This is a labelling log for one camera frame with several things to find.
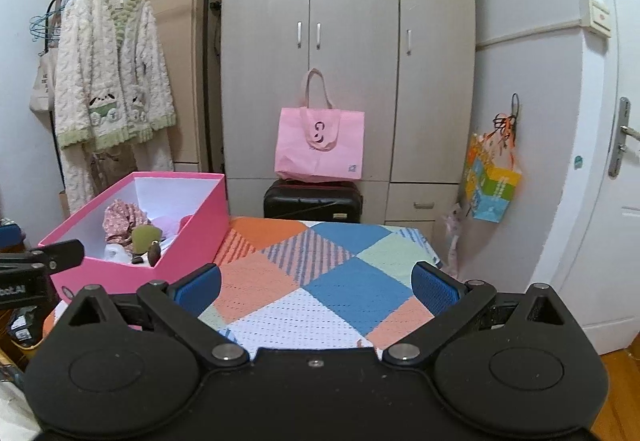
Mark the black clothes rack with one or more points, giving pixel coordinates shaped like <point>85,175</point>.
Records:
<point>209,71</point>

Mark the white brown plush dog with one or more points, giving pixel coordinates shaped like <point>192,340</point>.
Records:
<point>154,251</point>

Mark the colourful paper gift bag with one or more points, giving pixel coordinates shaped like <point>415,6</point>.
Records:
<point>492,191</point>

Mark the purple plush toy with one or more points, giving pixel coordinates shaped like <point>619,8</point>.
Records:
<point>165,225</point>

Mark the pink tote bag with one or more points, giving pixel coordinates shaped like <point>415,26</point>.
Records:
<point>320,151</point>

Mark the white wall switch box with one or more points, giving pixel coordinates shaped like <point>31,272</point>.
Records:
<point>597,16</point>

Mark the cream fluffy pajama pants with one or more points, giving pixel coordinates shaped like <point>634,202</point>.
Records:
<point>150,156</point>

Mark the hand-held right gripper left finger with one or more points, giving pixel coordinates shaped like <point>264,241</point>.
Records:
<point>200,288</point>

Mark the floral fabric scrunchie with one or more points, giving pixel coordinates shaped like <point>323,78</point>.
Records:
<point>122,216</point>

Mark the green sponge ball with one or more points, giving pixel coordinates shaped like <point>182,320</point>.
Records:
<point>145,238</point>

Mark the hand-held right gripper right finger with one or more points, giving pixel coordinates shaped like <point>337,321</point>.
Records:
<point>435,288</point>

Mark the black suitcase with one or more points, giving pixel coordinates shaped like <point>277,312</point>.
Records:
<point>310,201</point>

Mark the beige canvas tote bag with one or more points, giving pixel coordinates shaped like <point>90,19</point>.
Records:
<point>42,86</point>

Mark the red fluffy ball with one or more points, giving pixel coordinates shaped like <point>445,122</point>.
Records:
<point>184,222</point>

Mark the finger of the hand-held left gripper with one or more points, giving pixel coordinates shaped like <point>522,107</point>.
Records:
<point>62,255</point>

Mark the pink cardboard box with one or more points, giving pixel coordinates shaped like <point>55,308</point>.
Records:
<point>190,241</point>

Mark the white door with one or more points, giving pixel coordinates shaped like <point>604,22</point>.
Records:
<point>600,221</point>

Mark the pale pink hanging cloth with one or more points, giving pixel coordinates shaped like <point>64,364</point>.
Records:
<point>454,241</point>

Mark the cream fluffy pajama jacket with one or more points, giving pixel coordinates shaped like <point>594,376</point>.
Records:
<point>110,61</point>

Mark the beige wooden wardrobe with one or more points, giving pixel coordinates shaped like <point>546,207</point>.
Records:
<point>185,46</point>

